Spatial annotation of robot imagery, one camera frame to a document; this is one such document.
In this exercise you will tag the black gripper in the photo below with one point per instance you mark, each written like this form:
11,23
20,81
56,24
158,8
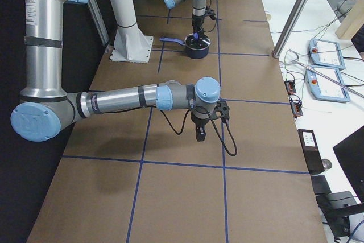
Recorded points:
198,23
198,122

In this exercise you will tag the glass pot lid blue knob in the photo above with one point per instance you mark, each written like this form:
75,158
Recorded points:
202,43

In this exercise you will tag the dark blue saucepan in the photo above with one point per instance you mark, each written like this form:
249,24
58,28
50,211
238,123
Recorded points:
193,54

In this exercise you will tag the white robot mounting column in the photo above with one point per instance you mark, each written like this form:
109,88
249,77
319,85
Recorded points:
130,44

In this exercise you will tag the brown paper table cover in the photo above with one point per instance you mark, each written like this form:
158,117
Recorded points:
128,177

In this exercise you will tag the near orange connector board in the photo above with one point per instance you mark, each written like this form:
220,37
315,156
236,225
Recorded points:
296,105

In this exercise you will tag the orange connector board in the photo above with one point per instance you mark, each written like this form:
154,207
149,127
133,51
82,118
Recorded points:
296,105
290,86

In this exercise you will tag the far orange connector board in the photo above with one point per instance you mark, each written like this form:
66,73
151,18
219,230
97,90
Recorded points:
290,86

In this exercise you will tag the long metal reacher tool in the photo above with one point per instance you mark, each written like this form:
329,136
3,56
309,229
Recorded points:
295,60

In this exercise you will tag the black power box white label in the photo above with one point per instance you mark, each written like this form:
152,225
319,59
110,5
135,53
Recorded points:
310,151

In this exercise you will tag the near blue teach pendant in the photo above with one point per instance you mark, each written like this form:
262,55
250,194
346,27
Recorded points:
324,89

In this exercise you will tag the blue teach pendant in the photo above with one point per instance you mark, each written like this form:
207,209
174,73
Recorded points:
326,53
324,89

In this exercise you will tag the far blue teach pendant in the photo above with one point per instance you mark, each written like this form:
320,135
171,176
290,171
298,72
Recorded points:
326,53

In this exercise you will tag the black monitor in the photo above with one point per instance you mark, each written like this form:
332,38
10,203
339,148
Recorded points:
349,154

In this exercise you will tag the black monitor stand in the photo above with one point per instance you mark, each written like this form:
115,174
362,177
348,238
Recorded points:
341,210

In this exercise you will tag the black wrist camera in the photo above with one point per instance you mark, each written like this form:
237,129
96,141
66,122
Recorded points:
220,111
210,13

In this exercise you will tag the aluminium frame post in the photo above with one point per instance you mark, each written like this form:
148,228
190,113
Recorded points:
288,27

